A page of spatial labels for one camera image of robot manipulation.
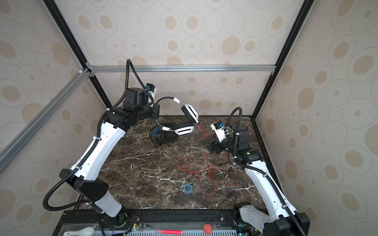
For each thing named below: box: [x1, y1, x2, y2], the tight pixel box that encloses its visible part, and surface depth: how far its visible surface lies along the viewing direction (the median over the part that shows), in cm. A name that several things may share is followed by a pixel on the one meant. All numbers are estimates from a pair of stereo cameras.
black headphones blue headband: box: [152, 125, 179, 145], surface depth 102 cm
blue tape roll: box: [183, 183, 193, 194], surface depth 85 cm
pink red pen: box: [157, 229, 184, 236], surface depth 71 cm
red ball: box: [202, 223, 213, 235], surface depth 70 cm
